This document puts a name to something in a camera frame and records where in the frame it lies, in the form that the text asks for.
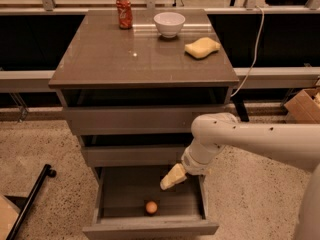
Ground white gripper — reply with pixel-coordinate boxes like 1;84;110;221
160;147;210;190

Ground small orange fruit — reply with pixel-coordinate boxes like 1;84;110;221
145;201;158;215

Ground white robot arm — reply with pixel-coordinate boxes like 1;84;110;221
160;113;320;240

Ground grey middle drawer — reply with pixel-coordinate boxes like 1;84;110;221
79;133;192;167

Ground grey drawer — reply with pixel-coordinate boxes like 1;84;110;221
79;133;192;167
83;165;218;240
55;87;232;137

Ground grey bottom drawer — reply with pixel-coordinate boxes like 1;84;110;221
83;165;218;240

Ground grey top drawer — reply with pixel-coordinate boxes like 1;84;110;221
55;87;232;137

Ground grey drawer cabinet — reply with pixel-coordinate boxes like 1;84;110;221
48;8;240;240

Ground yellow sponge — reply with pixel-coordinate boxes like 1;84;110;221
184;37;221;59

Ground black metal bar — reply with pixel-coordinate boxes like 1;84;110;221
5;164;56;240

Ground cardboard box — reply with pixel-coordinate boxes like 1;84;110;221
285;88;320;124

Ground white ceramic bowl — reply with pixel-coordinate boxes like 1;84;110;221
153;12;185;38

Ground grey horizontal railing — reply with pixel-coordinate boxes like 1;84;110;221
0;66;320;93

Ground red soda can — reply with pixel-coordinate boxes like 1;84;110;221
116;0;133;29

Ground white cable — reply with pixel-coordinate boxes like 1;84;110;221
229;5;265;98

